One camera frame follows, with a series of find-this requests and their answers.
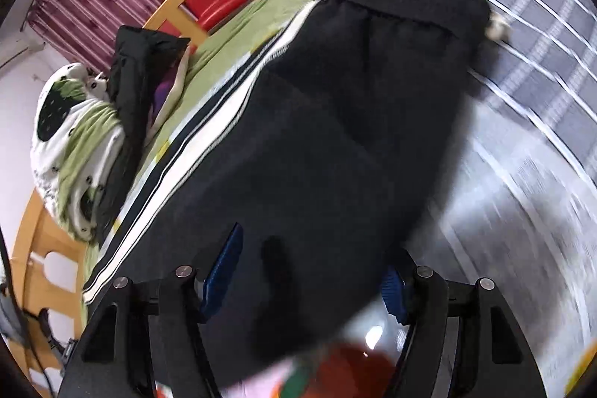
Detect grey checked cloth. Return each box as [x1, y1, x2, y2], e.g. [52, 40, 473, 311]
[410, 0, 596, 397]

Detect red chair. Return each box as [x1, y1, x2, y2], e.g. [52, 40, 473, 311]
[180, 0, 249, 34]

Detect green bed blanket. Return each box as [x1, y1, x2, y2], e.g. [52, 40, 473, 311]
[83, 0, 311, 301]

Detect wooden bed frame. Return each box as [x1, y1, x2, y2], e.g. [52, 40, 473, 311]
[8, 0, 403, 398]

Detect black folded jacket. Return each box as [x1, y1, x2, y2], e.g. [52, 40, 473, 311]
[95, 25, 189, 244]

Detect white green folded quilt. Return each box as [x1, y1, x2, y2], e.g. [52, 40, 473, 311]
[30, 63, 125, 242]

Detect black pants with white stripe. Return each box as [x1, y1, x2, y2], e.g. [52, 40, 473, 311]
[84, 0, 491, 389]

